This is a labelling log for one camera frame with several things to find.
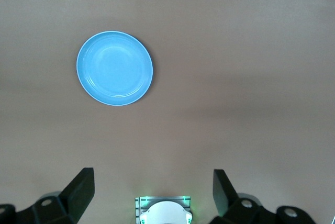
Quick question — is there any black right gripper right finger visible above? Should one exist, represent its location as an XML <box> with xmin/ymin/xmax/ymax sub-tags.
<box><xmin>208</xmin><ymin>169</ymin><xmax>265</xmax><ymax>224</ymax></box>

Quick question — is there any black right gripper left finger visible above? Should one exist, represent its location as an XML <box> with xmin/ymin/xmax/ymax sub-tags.
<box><xmin>30</xmin><ymin>167</ymin><xmax>95</xmax><ymax>224</ymax></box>

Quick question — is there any blue round plate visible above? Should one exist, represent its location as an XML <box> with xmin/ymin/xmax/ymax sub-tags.
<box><xmin>76</xmin><ymin>30</ymin><xmax>154</xmax><ymax>107</ymax></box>

